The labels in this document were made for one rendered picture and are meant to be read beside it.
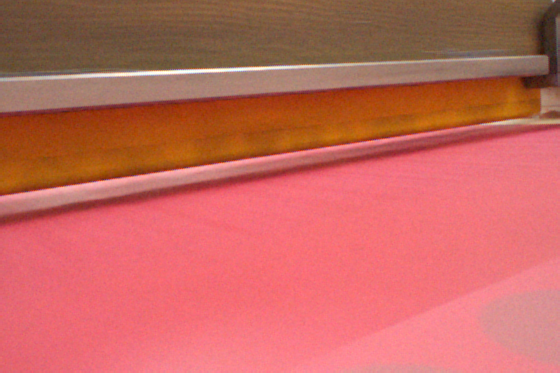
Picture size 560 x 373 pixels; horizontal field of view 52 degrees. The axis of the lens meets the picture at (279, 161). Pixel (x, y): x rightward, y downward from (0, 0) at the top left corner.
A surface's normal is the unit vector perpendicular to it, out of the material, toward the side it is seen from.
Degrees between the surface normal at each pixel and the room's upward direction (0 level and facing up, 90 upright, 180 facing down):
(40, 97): 90
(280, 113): 90
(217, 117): 90
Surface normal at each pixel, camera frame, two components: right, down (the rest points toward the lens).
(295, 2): 0.57, 0.04
